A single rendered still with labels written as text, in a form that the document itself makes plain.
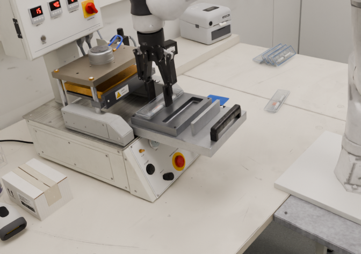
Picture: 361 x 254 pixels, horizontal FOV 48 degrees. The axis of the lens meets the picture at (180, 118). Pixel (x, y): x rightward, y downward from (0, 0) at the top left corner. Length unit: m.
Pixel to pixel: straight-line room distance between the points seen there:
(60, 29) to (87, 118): 0.31
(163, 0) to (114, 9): 1.12
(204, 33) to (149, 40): 1.12
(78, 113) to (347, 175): 0.82
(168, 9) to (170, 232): 0.60
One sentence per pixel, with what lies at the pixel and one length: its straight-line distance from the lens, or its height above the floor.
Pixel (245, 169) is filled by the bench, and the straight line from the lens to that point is 1.35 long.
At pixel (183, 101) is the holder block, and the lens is 1.25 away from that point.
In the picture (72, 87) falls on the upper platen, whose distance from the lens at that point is 1.34.
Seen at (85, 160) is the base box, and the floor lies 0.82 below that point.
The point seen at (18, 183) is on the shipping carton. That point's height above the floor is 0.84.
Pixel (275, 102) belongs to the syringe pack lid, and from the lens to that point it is 1.69.
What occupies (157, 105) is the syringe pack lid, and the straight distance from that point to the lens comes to 1.22.
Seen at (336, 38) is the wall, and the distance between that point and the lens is 3.65.
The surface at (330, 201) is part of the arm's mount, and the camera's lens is 1.24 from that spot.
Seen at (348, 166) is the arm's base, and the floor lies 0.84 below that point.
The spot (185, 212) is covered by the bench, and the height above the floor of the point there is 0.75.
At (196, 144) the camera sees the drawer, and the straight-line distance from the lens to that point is 1.09.
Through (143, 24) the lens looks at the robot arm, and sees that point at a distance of 1.11.
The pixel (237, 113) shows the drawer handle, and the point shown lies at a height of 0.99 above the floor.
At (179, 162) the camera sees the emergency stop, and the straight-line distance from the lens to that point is 1.32.
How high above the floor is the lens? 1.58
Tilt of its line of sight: 30 degrees down
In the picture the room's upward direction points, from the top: 6 degrees counter-clockwise
